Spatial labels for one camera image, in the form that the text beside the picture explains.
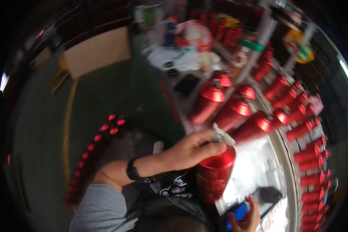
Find blue plastic object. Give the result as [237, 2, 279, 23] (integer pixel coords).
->
[224, 202, 248, 231]

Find black box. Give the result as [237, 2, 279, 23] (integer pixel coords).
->
[254, 186, 283, 210]

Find grey metal rack post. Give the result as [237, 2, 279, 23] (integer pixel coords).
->
[236, 16, 279, 85]

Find group of large red canisters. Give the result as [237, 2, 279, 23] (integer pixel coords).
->
[188, 70, 288, 144]

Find white sheet with red print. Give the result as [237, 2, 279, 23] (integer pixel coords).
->
[259, 197, 290, 232]

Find silver metal fitting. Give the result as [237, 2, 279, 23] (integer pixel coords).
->
[211, 123, 236, 147]

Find person's left hand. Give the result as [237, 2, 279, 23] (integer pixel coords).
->
[165, 130, 227, 172]

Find person's body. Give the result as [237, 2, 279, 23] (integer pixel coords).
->
[70, 170, 216, 232]

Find green tape strip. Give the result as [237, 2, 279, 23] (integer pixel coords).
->
[240, 40, 264, 53]

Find heap of bags and cloths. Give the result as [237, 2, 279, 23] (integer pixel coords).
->
[133, 4, 222, 72]

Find rack of small red cylinders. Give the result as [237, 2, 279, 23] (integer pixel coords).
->
[254, 49, 334, 232]

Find brown cardboard board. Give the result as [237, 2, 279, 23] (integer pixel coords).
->
[62, 26, 132, 79]

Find black wrist band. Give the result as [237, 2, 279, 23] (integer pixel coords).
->
[126, 157, 143, 182]

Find row of red cylinders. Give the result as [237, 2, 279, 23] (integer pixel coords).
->
[188, 10, 245, 49]

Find line of red-capped floor canisters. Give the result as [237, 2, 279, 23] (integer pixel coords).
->
[64, 114, 127, 205]

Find red metal canister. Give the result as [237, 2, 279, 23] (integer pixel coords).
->
[196, 145, 237, 205]

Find yellow object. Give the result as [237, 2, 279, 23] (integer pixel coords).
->
[283, 29, 316, 64]

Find person's right hand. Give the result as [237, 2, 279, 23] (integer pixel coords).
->
[228, 194, 262, 232]

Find black flat pad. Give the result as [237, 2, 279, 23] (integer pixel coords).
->
[174, 74, 200, 95]

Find pink cloth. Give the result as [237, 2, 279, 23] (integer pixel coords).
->
[307, 93, 325, 116]

